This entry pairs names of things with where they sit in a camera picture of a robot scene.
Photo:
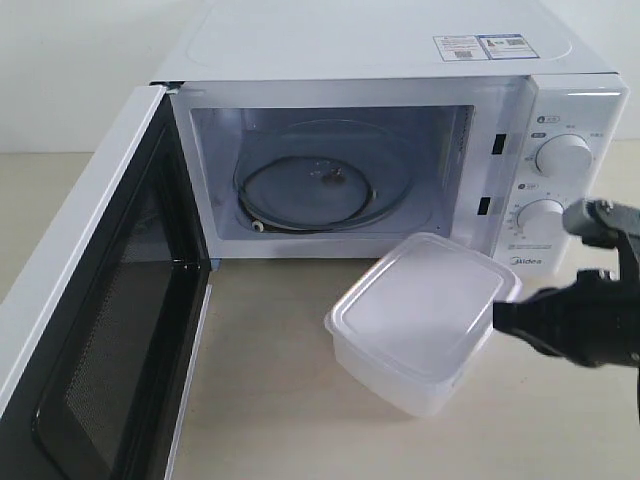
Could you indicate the blue energy label sticker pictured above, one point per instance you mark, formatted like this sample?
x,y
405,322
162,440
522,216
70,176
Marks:
x,y
506,47

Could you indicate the white warning label sticker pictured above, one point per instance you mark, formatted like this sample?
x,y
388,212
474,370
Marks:
x,y
460,48

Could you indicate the white microwave door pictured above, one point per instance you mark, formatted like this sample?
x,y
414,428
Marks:
x,y
100,329

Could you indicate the upper white power knob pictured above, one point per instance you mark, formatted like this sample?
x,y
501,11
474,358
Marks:
x,y
564,156

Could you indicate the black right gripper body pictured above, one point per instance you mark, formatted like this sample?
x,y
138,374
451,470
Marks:
x,y
628,257

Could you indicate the white plastic lidded container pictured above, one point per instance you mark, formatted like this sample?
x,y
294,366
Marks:
x,y
408,328

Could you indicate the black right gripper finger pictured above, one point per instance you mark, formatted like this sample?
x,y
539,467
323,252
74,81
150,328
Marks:
x,y
600,222
592,322

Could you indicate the glass turntable plate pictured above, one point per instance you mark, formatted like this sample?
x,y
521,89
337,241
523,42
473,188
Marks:
x,y
322,176

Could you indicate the lower white timer knob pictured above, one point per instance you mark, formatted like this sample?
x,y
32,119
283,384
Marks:
x,y
541,219

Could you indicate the white Midea microwave body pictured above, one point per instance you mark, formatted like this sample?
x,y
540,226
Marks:
x,y
474,127

